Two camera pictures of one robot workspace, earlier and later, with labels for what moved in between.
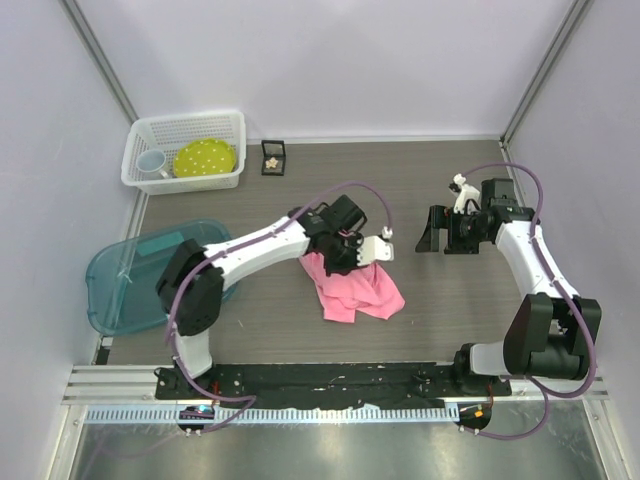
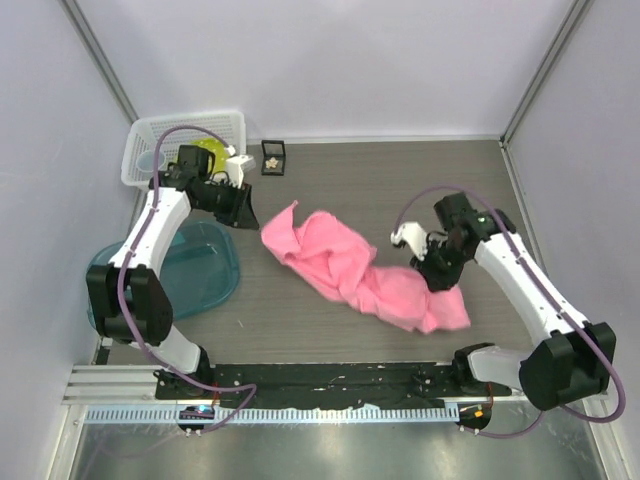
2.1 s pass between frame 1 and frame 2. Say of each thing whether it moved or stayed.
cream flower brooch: stayed
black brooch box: stayed
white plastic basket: stayed
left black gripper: moved
